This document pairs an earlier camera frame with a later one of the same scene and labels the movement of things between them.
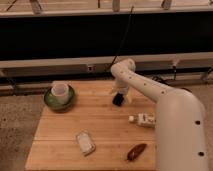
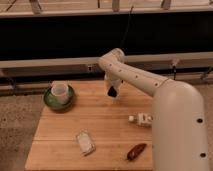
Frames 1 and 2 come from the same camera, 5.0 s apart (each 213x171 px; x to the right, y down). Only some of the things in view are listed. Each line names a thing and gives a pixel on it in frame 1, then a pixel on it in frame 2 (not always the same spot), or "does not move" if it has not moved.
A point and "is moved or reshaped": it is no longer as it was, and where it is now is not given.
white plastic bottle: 143,119 does not move
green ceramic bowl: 51,101 does not move
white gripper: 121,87 to 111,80
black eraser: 118,99 is moved or reshaped
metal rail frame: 171,65 does not move
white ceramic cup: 60,93 does not move
